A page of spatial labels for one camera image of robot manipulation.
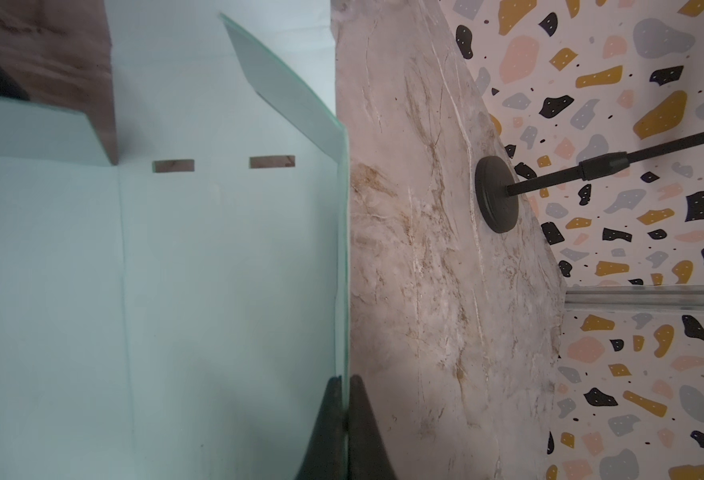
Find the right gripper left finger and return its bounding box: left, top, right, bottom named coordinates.
left=296, top=376, right=345, bottom=480

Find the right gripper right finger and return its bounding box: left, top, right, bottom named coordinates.
left=348, top=375, right=397, bottom=480

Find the mint paper box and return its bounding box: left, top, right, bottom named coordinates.
left=0, top=1, right=349, bottom=479

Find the black microphone stand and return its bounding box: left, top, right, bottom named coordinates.
left=474, top=132, right=704, bottom=234

